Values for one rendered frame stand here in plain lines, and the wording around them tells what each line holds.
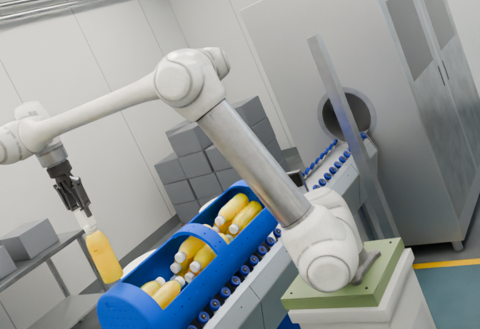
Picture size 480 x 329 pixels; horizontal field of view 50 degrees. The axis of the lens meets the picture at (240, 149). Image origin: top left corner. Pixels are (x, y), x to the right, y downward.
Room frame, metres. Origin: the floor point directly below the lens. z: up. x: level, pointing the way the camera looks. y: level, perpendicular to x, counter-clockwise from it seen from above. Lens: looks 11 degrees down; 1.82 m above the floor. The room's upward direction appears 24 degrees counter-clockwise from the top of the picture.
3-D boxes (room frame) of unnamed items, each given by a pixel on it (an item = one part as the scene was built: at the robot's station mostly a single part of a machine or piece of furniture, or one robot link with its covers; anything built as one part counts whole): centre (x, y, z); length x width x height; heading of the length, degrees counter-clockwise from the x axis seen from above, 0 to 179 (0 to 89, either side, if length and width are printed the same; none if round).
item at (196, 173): (5.72, 0.28, 0.59); 1.20 x 0.80 x 1.19; 53
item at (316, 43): (2.52, -0.55, 0.85); 0.06 x 0.06 x 1.70; 51
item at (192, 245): (1.95, 0.32, 1.16); 0.19 x 0.07 x 0.07; 141
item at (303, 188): (2.60, -0.20, 1.00); 0.10 x 0.04 x 0.15; 51
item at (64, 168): (1.65, 0.56, 1.65); 0.08 x 0.07 x 0.09; 49
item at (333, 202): (1.47, -0.15, 1.21); 0.18 x 0.16 x 0.22; 166
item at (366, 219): (3.19, -0.58, 0.31); 0.06 x 0.06 x 0.63; 51
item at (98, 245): (1.65, 0.56, 1.36); 0.07 x 0.07 x 0.19
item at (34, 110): (1.63, 0.56, 1.83); 0.13 x 0.11 x 0.16; 165
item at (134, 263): (2.35, 0.63, 1.03); 0.28 x 0.28 x 0.01
